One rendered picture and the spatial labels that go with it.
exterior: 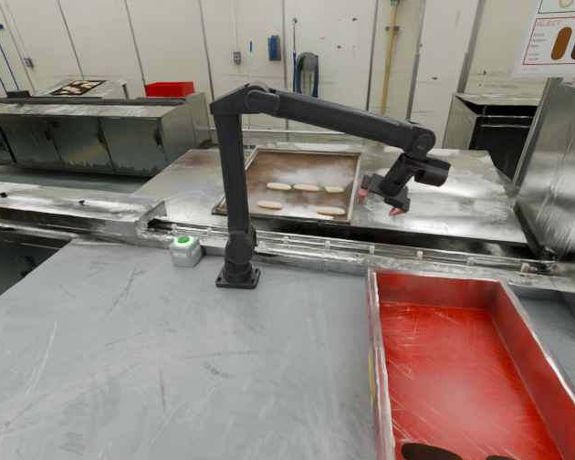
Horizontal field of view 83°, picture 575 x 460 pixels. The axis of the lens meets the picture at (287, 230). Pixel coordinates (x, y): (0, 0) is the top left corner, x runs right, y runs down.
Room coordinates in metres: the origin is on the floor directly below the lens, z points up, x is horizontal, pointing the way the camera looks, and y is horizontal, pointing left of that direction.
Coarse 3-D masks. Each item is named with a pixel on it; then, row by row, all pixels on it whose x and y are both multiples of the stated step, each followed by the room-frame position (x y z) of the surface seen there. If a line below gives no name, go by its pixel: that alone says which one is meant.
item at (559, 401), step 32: (384, 288) 0.64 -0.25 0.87; (416, 288) 0.62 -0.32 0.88; (448, 288) 0.61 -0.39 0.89; (480, 288) 0.60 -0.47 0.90; (512, 320) 0.49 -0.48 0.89; (512, 352) 0.46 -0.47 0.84; (544, 352) 0.39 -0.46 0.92; (384, 384) 0.34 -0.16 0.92; (544, 384) 0.35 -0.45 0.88; (384, 416) 0.28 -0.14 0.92; (544, 416) 0.32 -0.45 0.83; (384, 448) 0.24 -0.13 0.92
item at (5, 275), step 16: (80, 192) 1.50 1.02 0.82; (96, 192) 1.49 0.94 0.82; (112, 192) 1.48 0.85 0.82; (0, 240) 1.16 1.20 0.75; (16, 240) 1.13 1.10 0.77; (32, 240) 1.11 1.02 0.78; (48, 240) 1.08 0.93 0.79; (64, 240) 1.06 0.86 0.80; (0, 256) 1.18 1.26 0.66; (16, 256) 1.15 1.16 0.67; (32, 256) 1.12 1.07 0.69; (48, 256) 1.10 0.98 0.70; (0, 272) 1.20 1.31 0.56; (16, 272) 1.17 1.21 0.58; (0, 288) 1.22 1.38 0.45
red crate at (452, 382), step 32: (384, 320) 0.57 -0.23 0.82; (416, 320) 0.57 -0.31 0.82; (448, 320) 0.56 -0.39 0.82; (480, 320) 0.56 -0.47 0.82; (384, 352) 0.48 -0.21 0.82; (416, 352) 0.48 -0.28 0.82; (448, 352) 0.47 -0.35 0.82; (480, 352) 0.47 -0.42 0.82; (416, 384) 0.40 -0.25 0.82; (448, 384) 0.40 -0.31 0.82; (480, 384) 0.39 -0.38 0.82; (512, 384) 0.39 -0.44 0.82; (416, 416) 0.34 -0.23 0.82; (448, 416) 0.33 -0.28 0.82; (480, 416) 0.33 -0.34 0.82; (512, 416) 0.33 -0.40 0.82; (448, 448) 0.28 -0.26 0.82; (480, 448) 0.28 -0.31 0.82; (512, 448) 0.28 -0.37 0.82; (544, 448) 0.27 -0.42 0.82
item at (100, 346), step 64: (64, 256) 0.92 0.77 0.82; (128, 256) 0.90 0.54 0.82; (0, 320) 0.63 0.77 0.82; (64, 320) 0.62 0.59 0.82; (128, 320) 0.61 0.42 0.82; (192, 320) 0.60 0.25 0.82; (256, 320) 0.59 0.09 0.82; (320, 320) 0.59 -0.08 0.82; (0, 384) 0.44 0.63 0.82; (64, 384) 0.43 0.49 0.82; (128, 384) 0.43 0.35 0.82; (192, 384) 0.42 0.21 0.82; (256, 384) 0.42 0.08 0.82; (320, 384) 0.41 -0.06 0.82; (0, 448) 0.31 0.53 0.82; (64, 448) 0.31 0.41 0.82; (128, 448) 0.30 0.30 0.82; (192, 448) 0.30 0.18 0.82; (256, 448) 0.29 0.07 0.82; (320, 448) 0.29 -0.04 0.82
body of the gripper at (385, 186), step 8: (376, 176) 0.82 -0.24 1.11; (384, 176) 0.78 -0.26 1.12; (376, 184) 0.79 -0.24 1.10; (384, 184) 0.77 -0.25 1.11; (392, 184) 0.75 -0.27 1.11; (400, 184) 0.74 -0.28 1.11; (368, 192) 0.78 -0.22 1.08; (376, 192) 0.77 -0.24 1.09; (384, 192) 0.77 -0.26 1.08; (392, 192) 0.76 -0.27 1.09; (400, 192) 0.77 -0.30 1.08; (392, 200) 0.76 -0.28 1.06; (400, 200) 0.76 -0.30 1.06
